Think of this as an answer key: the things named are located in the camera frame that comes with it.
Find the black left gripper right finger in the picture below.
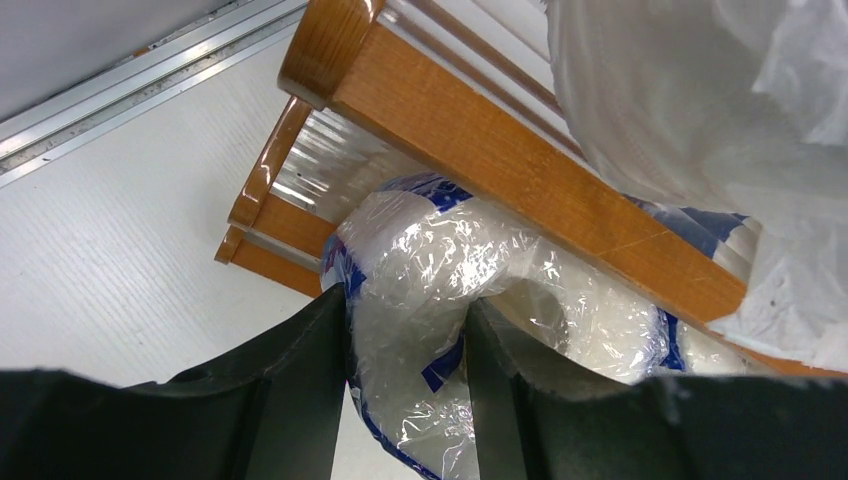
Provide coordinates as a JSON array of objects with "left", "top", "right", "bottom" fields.
[{"left": 465, "top": 300, "right": 847, "bottom": 479}]

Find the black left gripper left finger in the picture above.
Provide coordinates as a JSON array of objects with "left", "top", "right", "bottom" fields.
[{"left": 1, "top": 286, "right": 346, "bottom": 479}]

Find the blue toilet roll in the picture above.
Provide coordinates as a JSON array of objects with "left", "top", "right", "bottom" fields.
[{"left": 321, "top": 173, "right": 752, "bottom": 479}]

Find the white toilet paper roll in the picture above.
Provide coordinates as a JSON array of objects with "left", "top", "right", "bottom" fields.
[{"left": 546, "top": 1, "right": 847, "bottom": 371}]

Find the orange wooden tiered shelf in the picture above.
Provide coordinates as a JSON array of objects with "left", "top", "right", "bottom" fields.
[{"left": 215, "top": 1, "right": 847, "bottom": 375}]

